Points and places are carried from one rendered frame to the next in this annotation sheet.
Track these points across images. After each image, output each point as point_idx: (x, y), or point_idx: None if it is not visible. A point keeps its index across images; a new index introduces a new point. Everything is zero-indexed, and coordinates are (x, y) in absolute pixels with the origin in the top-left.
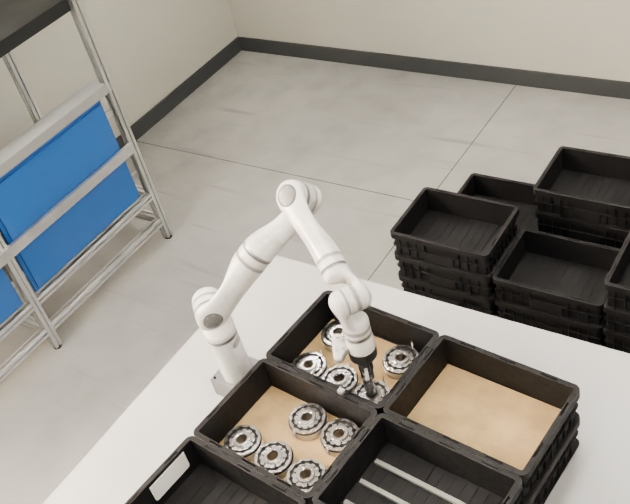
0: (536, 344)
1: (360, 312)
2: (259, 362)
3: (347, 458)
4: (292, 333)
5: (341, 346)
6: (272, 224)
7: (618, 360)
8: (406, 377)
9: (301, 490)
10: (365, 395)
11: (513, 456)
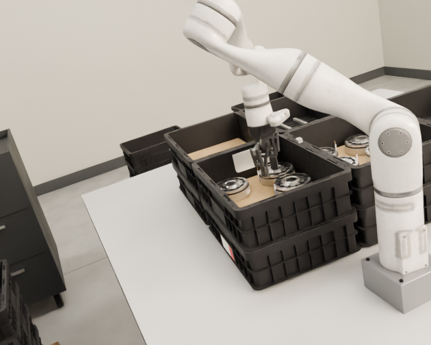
0: (122, 239)
1: (245, 85)
2: (360, 165)
3: (324, 117)
4: None
5: (276, 113)
6: (256, 50)
7: (102, 218)
8: (244, 145)
9: None
10: (280, 166)
11: (226, 148)
